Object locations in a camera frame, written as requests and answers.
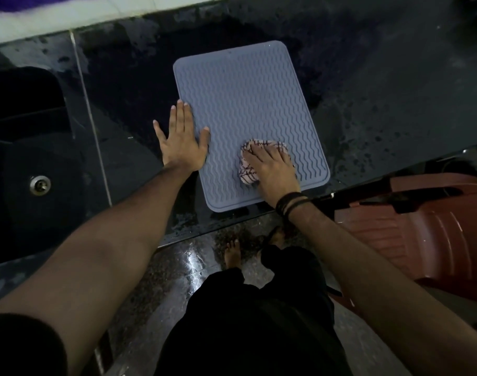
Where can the person's left hand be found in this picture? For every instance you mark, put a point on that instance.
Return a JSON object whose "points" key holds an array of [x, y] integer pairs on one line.
{"points": [[181, 146]]}

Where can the person's right hand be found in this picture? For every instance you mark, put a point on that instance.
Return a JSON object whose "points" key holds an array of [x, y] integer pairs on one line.
{"points": [[275, 174]]}

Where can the checkered pink cleaning cloth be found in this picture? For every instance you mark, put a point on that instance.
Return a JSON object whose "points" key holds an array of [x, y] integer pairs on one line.
{"points": [[247, 174]]}

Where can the grey ribbed silicone mat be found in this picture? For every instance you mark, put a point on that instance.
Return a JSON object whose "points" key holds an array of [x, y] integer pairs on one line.
{"points": [[242, 93]]}

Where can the person's right forearm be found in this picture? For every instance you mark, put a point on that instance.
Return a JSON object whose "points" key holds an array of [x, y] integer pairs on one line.
{"points": [[387, 297]]}

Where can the person's left forearm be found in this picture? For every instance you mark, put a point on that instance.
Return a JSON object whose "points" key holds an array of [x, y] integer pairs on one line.
{"points": [[97, 258]]}

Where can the person's right foot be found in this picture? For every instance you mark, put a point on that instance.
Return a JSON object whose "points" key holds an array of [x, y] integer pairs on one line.
{"points": [[275, 238]]}

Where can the person's foot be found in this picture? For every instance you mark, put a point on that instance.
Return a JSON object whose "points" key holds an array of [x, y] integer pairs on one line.
{"points": [[275, 238], [233, 256]]}

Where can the person's left foot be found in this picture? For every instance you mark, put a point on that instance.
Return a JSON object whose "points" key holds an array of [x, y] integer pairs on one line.
{"points": [[233, 256]]}

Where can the person's black trousers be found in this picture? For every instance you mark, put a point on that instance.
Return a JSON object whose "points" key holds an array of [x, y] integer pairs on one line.
{"points": [[254, 328]]}

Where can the person's black sleeve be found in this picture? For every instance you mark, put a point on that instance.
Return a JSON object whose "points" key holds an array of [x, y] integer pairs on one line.
{"points": [[22, 348]]}

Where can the black thread wristband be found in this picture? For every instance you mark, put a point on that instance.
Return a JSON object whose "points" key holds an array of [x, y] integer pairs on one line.
{"points": [[291, 203]]}

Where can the metal sink drain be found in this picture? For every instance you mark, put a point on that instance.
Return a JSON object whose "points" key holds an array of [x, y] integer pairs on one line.
{"points": [[40, 185]]}

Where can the black sink basin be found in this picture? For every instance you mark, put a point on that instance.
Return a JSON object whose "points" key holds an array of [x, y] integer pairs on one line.
{"points": [[26, 152]]}

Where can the red plastic chair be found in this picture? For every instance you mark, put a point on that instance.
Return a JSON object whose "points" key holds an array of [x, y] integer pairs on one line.
{"points": [[438, 242]]}

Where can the purple hanging cloth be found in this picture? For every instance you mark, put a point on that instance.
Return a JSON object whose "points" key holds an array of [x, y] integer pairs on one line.
{"points": [[26, 1]]}

